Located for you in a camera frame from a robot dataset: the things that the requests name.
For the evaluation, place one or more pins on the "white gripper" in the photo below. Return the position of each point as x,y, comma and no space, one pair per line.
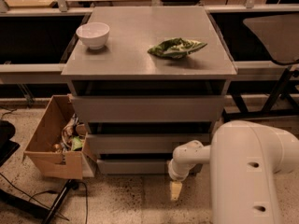
175,173

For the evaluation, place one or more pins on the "grey bottom drawer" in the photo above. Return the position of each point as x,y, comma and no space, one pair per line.
132,167

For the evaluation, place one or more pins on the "grey drawer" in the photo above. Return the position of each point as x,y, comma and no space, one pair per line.
140,143
148,109
132,167

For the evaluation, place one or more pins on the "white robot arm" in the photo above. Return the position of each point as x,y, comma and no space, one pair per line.
243,157

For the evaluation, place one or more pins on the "grey middle drawer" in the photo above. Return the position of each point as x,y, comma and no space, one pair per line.
140,143

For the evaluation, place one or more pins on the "grey drawer cabinet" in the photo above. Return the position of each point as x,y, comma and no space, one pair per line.
123,68

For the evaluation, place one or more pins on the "grey top drawer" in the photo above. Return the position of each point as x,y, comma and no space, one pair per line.
148,109

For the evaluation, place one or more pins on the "cardboard box with clutter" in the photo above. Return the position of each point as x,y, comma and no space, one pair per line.
44,146

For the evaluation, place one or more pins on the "black tripod stand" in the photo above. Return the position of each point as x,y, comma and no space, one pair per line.
46,214

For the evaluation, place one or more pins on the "green leaf-shaped dish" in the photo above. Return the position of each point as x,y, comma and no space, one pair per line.
176,48

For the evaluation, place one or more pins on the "white ceramic bowl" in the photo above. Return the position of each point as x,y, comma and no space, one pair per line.
93,35

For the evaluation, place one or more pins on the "black object at left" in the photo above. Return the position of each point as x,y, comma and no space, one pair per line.
7,146

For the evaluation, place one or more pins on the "black table leg frame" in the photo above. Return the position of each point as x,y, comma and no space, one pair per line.
279,101

